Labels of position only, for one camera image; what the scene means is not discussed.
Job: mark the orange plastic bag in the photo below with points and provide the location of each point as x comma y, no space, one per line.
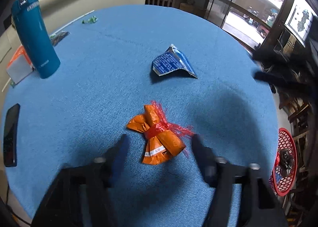
159,137

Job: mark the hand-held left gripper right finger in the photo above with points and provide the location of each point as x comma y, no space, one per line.
201,155

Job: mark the orange and white box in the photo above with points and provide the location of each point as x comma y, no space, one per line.
18,70

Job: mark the window with paper sign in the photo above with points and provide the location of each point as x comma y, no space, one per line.
299,18

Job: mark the wooden chair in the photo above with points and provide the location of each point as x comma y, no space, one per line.
298,117

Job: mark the short white straw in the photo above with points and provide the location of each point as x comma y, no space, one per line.
5,85

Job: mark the blue tablecloth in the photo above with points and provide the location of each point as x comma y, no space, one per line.
99,80

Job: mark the green candy wrapper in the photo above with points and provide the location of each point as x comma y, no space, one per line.
89,20

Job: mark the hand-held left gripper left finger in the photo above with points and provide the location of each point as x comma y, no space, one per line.
121,152

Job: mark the cardboard box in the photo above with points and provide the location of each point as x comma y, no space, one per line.
188,7

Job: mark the blue thermos bottle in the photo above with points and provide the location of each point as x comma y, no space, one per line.
37,38

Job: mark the black smartphone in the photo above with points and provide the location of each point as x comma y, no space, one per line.
11,135

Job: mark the dark snack wrapper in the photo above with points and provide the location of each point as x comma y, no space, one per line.
59,37

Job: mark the red plastic basket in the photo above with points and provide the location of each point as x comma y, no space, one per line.
285,184

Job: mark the long white straw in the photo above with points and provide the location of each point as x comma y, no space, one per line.
74,20

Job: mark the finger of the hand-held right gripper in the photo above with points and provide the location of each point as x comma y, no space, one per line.
265,76
265,55

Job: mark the glass sliding door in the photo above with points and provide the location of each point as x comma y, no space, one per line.
251,1

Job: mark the blue foil packet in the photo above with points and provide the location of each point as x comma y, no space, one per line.
169,61

